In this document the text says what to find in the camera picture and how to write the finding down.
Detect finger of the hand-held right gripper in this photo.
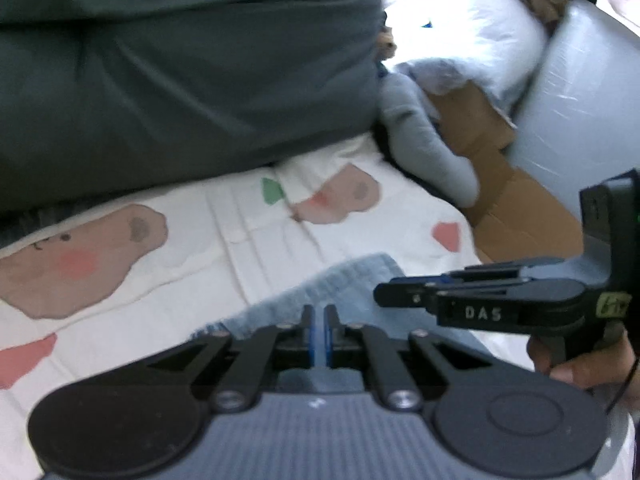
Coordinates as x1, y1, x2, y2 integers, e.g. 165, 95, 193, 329
374, 257, 568, 311

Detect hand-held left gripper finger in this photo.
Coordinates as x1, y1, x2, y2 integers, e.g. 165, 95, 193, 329
145, 304, 318, 413
320, 304, 493, 413

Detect light blue jeans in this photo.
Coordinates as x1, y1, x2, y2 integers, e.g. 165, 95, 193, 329
195, 252, 501, 396

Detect person's right hand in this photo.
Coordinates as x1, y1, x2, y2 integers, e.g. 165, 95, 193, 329
527, 332, 638, 391

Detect cardboard box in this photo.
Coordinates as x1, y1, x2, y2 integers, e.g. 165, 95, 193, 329
425, 80, 586, 266

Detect white printed blanket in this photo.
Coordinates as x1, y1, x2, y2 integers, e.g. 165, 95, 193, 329
0, 130, 551, 480

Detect grey garment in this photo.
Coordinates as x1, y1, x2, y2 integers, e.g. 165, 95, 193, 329
377, 72, 481, 208

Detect grey glossy panel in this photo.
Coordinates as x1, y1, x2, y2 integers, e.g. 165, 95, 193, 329
510, 0, 640, 221

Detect dark brown crumpled cloth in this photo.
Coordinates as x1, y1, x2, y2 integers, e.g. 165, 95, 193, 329
500, 0, 598, 26

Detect dark green cloth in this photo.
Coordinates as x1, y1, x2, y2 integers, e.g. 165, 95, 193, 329
0, 0, 388, 221

